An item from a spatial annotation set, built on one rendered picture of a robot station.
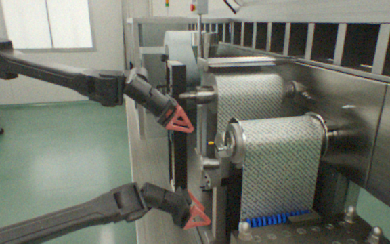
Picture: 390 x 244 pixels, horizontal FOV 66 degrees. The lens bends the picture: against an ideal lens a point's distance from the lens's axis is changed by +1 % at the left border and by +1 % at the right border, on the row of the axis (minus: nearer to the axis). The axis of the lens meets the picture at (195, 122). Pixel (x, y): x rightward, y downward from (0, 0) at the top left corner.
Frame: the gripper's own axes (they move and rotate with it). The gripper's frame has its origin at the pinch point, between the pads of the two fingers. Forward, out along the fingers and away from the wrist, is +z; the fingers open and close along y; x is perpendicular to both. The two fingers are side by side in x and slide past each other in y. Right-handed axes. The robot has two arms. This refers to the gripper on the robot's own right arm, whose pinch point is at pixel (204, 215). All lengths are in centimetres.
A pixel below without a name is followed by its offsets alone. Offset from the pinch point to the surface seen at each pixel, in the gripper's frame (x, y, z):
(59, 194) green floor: -135, -206, -19
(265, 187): 15.0, 1.0, 11.8
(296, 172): 23.0, 1.1, 18.1
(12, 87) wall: -170, -558, -153
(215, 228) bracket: -6.5, -7.3, 10.8
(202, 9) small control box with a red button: 56, -57, -16
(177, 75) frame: 29.0, -32.5, -18.4
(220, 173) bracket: 11.0, -6.7, 1.4
